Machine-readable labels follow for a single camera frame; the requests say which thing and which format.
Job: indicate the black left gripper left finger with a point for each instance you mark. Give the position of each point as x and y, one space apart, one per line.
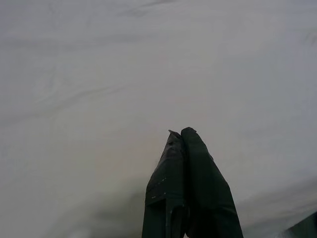
166 188

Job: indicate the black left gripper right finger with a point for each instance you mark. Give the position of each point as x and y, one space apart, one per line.
210 198

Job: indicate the cream sheeted mattress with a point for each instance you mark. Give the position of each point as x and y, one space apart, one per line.
99 86

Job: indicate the dark bed frame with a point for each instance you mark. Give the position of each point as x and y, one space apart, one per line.
309 226

